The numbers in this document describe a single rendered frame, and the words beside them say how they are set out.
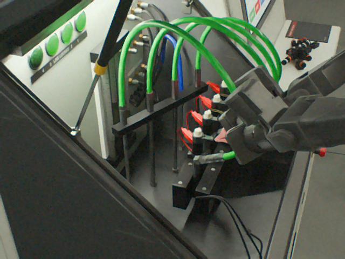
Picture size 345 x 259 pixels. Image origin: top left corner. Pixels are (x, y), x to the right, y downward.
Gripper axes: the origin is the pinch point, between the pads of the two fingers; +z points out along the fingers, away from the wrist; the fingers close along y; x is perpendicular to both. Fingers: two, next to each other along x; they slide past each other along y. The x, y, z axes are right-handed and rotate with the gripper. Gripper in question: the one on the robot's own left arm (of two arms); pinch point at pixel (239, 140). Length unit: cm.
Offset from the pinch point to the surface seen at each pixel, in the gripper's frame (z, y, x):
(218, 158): 5.4, 4.0, 1.8
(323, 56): 65, -67, -4
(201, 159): 10.4, 5.9, 0.6
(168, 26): -1.8, 2.1, -26.8
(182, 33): -3.9, 1.1, -24.1
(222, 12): 33, -26, -29
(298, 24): 85, -77, -19
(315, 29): 80, -79, -14
